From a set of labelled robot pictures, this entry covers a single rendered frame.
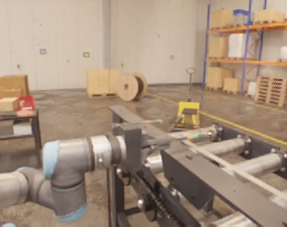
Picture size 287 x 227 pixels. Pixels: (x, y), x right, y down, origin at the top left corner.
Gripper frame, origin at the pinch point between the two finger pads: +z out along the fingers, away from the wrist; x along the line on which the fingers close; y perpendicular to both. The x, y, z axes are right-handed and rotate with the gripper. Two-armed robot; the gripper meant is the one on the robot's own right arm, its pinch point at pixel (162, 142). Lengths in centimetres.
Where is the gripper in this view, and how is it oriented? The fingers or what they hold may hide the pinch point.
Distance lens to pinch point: 64.2
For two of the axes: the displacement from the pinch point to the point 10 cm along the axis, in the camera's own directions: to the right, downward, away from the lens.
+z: 9.1, -0.9, 4.1
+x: 0.2, -9.7, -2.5
